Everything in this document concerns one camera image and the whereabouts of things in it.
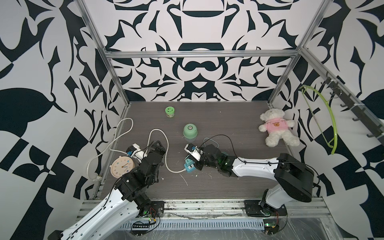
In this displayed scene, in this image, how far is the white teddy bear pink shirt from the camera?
91 cm

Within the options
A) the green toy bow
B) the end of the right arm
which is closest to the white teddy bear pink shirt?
the green toy bow

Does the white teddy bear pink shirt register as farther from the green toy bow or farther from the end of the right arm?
the end of the right arm
